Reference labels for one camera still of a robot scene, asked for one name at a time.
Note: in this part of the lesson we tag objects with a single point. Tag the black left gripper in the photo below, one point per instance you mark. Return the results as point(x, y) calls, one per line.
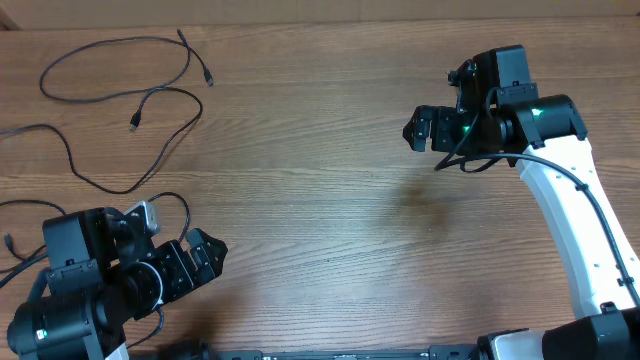
point(171, 254)

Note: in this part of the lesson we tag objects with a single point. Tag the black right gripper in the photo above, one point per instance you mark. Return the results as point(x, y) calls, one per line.
point(441, 119)

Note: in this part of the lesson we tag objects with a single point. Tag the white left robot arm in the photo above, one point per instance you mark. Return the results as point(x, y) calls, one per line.
point(104, 270)

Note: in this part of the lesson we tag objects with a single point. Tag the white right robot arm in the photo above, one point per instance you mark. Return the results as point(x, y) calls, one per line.
point(500, 115)

